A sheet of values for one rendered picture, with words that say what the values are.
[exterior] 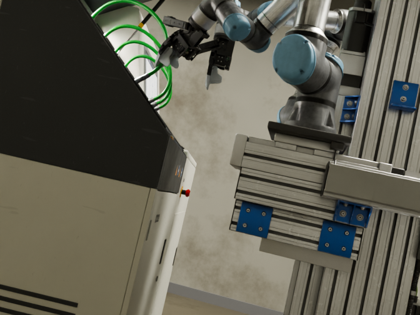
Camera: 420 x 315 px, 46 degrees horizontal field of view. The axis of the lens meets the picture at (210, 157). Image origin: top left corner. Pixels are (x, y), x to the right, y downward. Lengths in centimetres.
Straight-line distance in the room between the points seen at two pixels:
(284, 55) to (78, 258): 79
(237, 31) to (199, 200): 263
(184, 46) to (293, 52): 44
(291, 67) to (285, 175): 29
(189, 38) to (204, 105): 248
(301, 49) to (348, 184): 36
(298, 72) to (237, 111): 276
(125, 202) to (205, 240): 259
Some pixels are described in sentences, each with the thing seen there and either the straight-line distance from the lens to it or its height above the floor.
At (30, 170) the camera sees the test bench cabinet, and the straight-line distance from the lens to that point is 149.
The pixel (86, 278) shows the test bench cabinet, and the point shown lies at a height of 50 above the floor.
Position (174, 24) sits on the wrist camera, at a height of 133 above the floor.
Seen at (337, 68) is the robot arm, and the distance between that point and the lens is 144.
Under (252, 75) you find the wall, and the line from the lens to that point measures 409.
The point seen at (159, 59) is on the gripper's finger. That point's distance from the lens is 167.
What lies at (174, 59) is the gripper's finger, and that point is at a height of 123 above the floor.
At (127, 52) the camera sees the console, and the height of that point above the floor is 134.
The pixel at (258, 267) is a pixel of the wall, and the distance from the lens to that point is 393.
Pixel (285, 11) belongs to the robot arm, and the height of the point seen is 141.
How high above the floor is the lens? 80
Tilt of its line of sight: 5 degrees up
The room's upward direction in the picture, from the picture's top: 13 degrees clockwise
